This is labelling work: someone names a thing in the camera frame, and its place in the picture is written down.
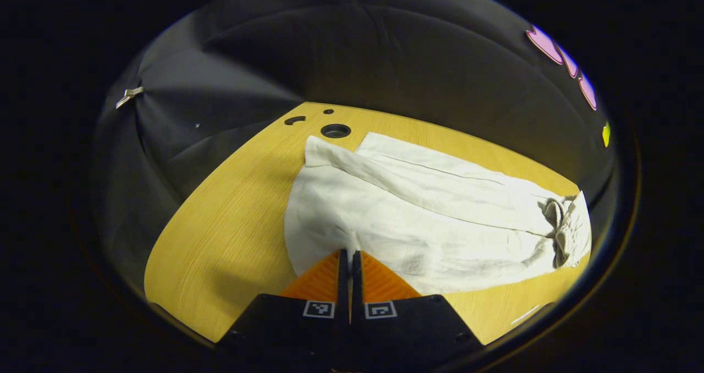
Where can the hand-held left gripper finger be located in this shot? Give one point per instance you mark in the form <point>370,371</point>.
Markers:
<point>344,285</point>
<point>356,285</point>

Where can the white jeans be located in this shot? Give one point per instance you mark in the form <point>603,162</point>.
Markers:
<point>418,213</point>

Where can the black backdrop cloth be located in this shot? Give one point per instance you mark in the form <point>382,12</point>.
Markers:
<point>385,59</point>

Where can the small white clip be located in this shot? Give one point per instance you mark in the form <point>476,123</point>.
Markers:
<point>129,95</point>

